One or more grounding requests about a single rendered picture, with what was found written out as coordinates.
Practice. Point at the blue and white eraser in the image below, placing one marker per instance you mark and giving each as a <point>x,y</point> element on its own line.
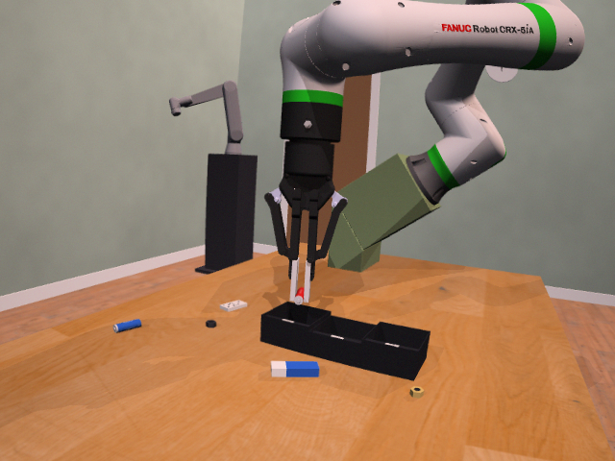
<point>294,369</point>

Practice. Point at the white domino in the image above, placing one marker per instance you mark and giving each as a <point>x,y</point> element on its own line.
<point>233,305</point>

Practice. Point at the red battery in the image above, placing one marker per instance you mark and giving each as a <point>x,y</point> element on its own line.
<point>299,298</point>

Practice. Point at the blue aa battery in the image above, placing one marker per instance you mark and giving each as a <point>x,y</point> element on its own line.
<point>127,325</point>

